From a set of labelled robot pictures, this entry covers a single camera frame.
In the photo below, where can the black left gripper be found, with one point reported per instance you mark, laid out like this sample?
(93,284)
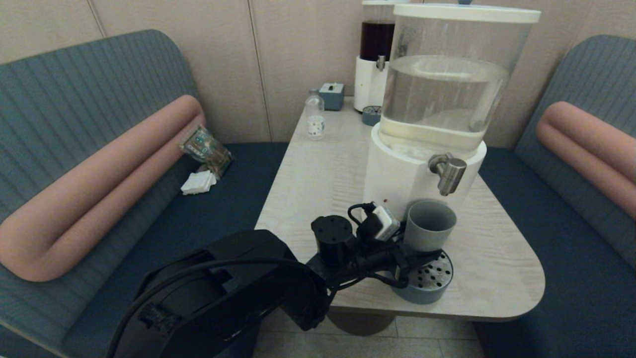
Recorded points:
(357,261)

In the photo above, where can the grey plastic cup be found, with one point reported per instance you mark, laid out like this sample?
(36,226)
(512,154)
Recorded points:
(427,228)

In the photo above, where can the large steel dispenser tap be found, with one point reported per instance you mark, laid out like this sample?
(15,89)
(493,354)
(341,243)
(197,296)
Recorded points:
(449,174)

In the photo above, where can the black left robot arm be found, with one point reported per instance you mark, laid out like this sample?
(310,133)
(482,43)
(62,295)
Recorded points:
(233,308)

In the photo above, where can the large blue perforated drip tray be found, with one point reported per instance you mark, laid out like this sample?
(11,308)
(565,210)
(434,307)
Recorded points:
(432,288)

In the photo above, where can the large clear water dispenser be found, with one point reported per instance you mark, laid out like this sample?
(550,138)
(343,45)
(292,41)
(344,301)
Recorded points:
(392,184)

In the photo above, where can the small blue drip tray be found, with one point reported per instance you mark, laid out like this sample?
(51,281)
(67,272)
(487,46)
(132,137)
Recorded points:
(370,117)

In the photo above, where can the clear plastic bottle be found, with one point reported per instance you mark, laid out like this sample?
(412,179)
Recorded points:
(315,125)

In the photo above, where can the dark blue seat cushion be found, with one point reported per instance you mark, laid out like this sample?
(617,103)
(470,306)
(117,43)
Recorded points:
(198,209)
(571,278)

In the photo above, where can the dark drink dispenser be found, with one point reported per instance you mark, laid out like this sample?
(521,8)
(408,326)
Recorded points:
(367,83)

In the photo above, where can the teal tissue box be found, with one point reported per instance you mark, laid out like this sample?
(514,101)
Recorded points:
(332,97)

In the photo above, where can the small steel dispenser tap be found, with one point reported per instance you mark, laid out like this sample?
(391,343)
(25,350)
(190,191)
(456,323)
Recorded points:
(381,63)

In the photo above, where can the pink bolster cushion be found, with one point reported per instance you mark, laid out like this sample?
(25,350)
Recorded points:
(586,142)
(99,199)

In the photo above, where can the white napkin stack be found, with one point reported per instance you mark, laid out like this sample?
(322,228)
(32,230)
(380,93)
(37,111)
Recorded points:
(198,183)

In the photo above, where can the green snack package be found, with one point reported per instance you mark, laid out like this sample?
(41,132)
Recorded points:
(205,147)

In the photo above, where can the large white dispenser lid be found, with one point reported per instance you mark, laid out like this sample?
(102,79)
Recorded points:
(462,12)

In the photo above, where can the small white dispenser lid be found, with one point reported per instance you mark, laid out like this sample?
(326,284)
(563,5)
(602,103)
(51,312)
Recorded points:
(380,2)

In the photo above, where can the grey-blue ribbed sofa backrest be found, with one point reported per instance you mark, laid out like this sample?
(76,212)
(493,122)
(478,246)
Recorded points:
(596,77)
(74,97)

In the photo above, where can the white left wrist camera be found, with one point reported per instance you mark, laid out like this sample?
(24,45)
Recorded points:
(385,223)

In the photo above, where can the dark round table pedestal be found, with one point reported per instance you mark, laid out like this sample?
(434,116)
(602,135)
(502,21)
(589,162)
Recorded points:
(367,324)

